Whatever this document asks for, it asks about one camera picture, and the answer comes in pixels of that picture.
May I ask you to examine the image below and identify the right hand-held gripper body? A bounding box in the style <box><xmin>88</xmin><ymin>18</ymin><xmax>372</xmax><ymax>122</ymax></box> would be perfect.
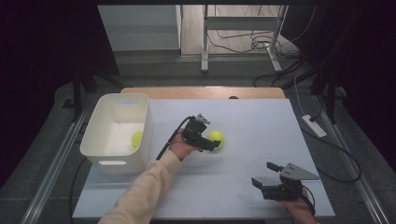
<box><xmin>262</xmin><ymin>161</ymin><xmax>321</xmax><ymax>202</ymax></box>

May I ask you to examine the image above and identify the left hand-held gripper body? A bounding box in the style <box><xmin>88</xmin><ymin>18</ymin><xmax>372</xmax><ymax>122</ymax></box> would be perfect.
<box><xmin>181</xmin><ymin>113</ymin><xmax>212</xmax><ymax>147</ymax></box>

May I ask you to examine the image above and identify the yellow tennis ball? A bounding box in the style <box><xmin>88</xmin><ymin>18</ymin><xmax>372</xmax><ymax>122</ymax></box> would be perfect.
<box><xmin>205</xmin><ymin>129</ymin><xmax>226</xmax><ymax>150</ymax></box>
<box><xmin>131</xmin><ymin>131</ymin><xmax>145</xmax><ymax>149</ymax></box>

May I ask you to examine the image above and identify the white plastic bin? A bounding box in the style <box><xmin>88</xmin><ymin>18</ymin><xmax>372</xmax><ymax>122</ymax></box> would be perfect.
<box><xmin>79</xmin><ymin>92</ymin><xmax>155</xmax><ymax>175</ymax></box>

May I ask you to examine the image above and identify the person's left hand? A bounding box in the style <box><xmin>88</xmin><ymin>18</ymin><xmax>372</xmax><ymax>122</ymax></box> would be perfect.
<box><xmin>167</xmin><ymin>128</ymin><xmax>204</xmax><ymax>161</ymax></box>

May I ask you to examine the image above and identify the person's right hand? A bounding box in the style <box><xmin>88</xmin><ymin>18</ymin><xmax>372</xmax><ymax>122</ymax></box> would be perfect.
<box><xmin>277</xmin><ymin>188</ymin><xmax>319</xmax><ymax>224</ymax></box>

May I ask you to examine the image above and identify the wooden table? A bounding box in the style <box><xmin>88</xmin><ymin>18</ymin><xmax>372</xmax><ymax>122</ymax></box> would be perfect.
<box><xmin>120</xmin><ymin>86</ymin><xmax>287</xmax><ymax>100</ymax></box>

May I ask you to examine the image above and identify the white power strip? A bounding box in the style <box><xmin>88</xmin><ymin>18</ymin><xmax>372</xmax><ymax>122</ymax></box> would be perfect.
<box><xmin>301</xmin><ymin>114</ymin><xmax>328</xmax><ymax>139</ymax></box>

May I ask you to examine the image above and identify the black stand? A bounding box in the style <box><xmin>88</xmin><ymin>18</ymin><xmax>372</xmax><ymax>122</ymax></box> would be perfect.
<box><xmin>62</xmin><ymin>64</ymin><xmax>125</xmax><ymax>123</ymax></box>
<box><xmin>309</xmin><ymin>60</ymin><xmax>342</xmax><ymax>125</ymax></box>

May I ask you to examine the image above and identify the white cabinet panel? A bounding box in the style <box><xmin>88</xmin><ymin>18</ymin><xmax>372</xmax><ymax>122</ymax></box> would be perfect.
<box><xmin>97</xmin><ymin>4</ymin><xmax>183</xmax><ymax>52</ymax></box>

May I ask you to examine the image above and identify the white metal stand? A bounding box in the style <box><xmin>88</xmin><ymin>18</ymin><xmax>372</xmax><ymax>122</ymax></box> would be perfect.
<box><xmin>200</xmin><ymin>4</ymin><xmax>290</xmax><ymax>75</ymax></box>

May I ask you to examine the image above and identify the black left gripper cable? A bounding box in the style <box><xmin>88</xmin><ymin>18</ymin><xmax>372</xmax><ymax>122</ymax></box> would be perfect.
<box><xmin>155</xmin><ymin>116</ymin><xmax>194</xmax><ymax>161</ymax></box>

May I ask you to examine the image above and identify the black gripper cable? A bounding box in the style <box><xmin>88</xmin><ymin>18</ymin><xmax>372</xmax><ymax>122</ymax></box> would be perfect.
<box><xmin>299</xmin><ymin>184</ymin><xmax>317</xmax><ymax>217</ymax></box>
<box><xmin>155</xmin><ymin>116</ymin><xmax>194</xmax><ymax>161</ymax></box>

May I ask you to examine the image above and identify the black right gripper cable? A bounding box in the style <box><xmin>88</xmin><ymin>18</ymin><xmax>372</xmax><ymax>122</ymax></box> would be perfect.
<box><xmin>299</xmin><ymin>184</ymin><xmax>317</xmax><ymax>217</ymax></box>

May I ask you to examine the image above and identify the black power strip cable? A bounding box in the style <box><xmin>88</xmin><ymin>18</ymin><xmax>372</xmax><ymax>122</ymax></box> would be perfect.
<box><xmin>300</xmin><ymin>106</ymin><xmax>362</xmax><ymax>184</ymax></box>

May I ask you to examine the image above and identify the metal floor rail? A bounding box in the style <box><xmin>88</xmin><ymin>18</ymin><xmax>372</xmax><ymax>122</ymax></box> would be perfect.
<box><xmin>312</xmin><ymin>92</ymin><xmax>396</xmax><ymax>224</ymax></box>
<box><xmin>19</xmin><ymin>96</ymin><xmax>96</xmax><ymax>224</ymax></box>

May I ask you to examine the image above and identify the tangle of black floor cables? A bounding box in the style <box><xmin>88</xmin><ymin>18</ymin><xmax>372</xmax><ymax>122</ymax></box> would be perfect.
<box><xmin>206</xmin><ymin>4</ymin><xmax>318</xmax><ymax>89</ymax></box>

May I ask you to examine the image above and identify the black cable under table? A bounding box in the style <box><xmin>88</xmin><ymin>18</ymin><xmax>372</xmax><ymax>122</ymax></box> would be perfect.
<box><xmin>68</xmin><ymin>156</ymin><xmax>89</xmax><ymax>224</ymax></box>

